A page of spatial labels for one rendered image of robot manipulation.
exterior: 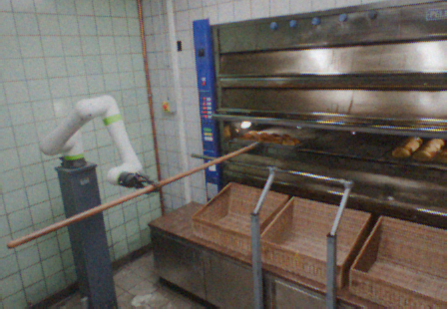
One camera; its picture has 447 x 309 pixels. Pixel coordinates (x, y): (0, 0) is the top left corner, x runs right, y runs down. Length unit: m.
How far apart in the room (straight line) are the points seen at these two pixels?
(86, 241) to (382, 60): 2.23
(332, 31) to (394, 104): 0.57
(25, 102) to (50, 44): 0.47
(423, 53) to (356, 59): 0.35
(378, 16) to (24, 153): 2.52
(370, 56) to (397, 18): 0.24
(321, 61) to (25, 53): 2.05
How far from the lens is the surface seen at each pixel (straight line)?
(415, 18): 2.23
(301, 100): 2.48
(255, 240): 2.22
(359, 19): 2.32
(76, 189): 2.61
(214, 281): 2.75
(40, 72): 3.02
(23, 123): 2.97
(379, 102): 2.28
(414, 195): 2.36
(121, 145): 2.31
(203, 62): 2.93
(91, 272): 2.87
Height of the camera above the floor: 1.87
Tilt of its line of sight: 14 degrees down
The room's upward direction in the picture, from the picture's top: 4 degrees counter-clockwise
